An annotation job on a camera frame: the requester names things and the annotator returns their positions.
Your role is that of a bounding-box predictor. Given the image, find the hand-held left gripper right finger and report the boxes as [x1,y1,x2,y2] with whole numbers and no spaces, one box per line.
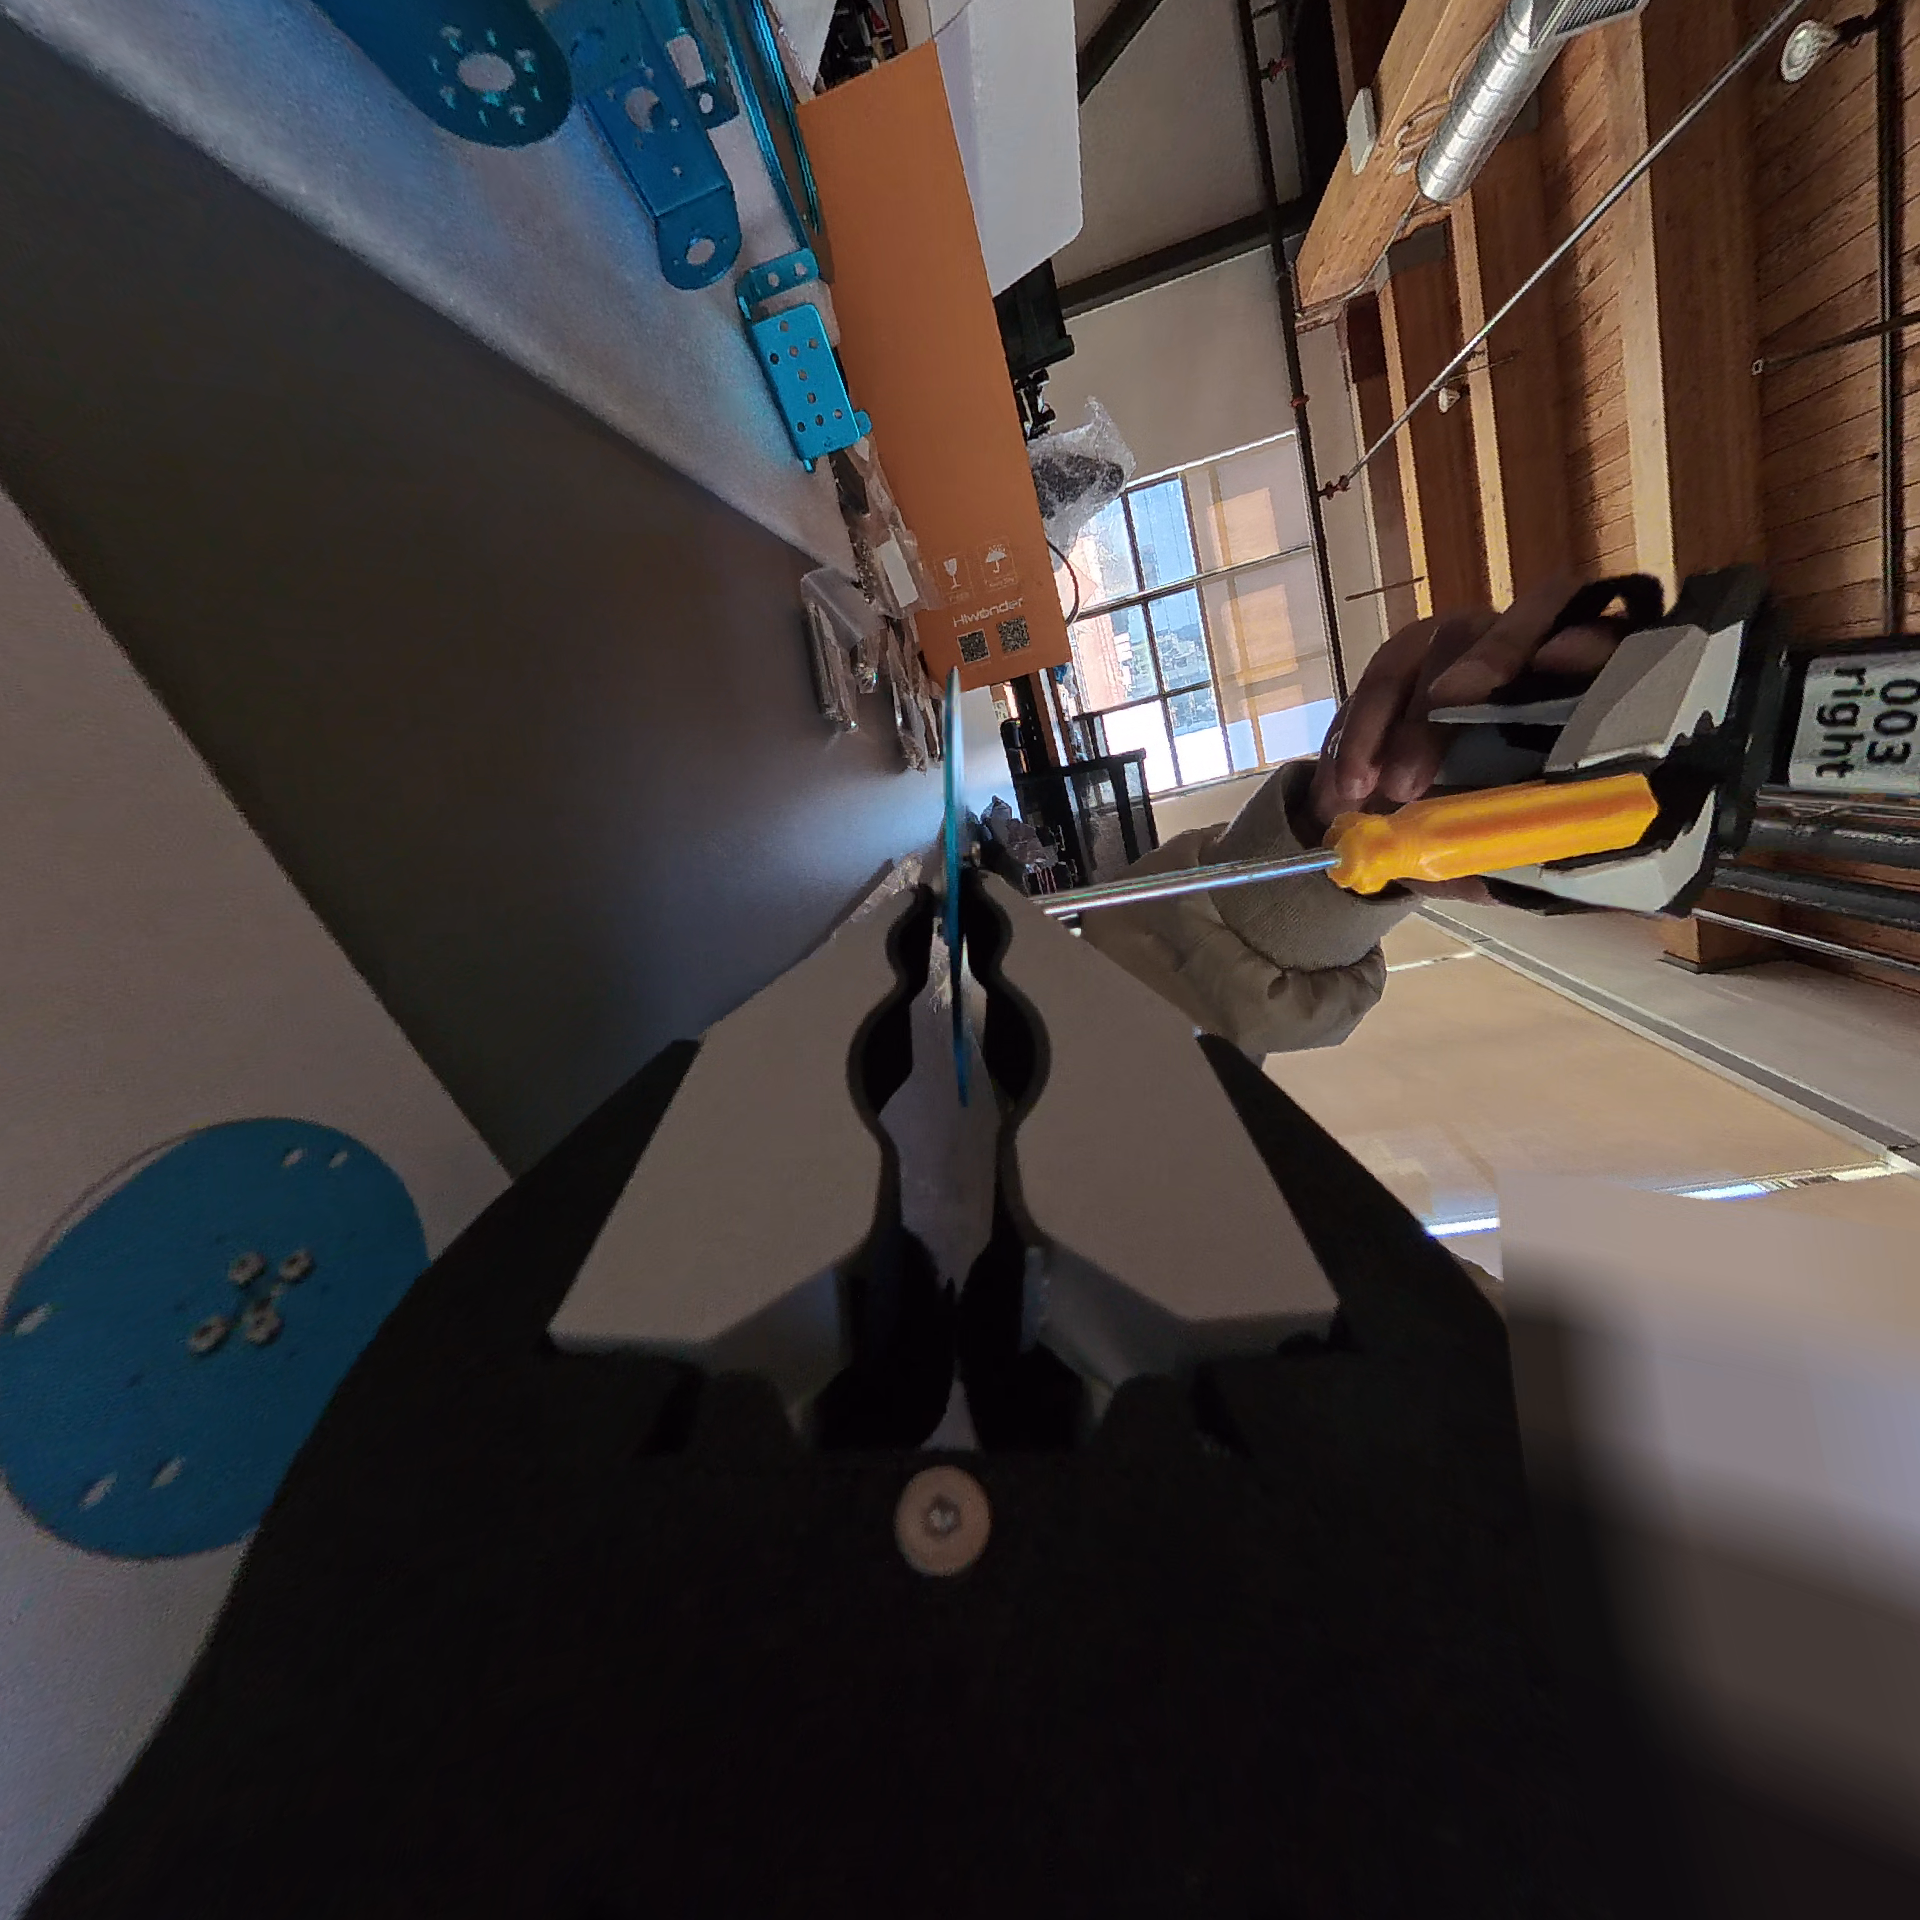
[962,873,1339,1449]

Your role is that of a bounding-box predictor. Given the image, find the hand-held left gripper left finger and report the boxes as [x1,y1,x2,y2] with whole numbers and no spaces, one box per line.
[552,880,962,1449]

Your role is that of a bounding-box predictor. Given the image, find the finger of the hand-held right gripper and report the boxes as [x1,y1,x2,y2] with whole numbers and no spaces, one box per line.
[1417,838,1706,916]
[1423,615,1747,783]

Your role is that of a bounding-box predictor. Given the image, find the yellow handled screwdriver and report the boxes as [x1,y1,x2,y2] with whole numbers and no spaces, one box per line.
[1032,766,1661,916]

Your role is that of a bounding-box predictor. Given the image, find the blue round metal disc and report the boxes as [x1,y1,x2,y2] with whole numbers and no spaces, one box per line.
[935,669,991,1111]

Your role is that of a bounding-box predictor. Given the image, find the grey desk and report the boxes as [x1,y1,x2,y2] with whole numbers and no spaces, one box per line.
[0,13,971,1171]

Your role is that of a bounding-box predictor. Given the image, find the person's right hand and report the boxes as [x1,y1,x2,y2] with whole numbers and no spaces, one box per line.
[1319,613,1615,904]

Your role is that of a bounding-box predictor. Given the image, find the large window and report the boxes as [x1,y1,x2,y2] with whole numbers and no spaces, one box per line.
[1068,428,1349,801]

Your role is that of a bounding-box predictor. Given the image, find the small bags of screws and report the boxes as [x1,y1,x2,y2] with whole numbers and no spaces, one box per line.
[798,445,962,766]

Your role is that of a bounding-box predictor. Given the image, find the wooden ceiling beam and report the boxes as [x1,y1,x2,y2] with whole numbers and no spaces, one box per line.
[1291,0,1519,307]

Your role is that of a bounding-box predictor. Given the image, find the bubble wrap bag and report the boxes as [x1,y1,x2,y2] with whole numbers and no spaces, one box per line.
[1032,395,1136,549]

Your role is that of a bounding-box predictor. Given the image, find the white instruction manual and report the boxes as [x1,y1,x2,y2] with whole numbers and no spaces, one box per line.
[0,482,513,1920]

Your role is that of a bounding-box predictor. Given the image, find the orange cardboard box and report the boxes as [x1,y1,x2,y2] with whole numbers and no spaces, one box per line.
[798,35,1073,692]

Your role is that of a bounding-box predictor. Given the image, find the blue perforated plate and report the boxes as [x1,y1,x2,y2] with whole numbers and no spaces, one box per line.
[730,247,871,474]

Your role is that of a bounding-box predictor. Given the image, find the white cardboard box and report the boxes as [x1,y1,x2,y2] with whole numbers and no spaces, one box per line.
[929,0,1088,297]

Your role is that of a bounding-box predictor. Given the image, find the silver ventilation duct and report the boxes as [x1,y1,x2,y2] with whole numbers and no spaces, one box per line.
[1417,0,1655,204]

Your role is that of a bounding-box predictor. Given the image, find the blue servo bracket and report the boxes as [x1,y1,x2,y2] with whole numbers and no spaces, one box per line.
[544,0,747,297]

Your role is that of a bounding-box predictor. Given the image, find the blue metal ring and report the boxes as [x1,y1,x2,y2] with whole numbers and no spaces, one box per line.
[718,0,824,297]

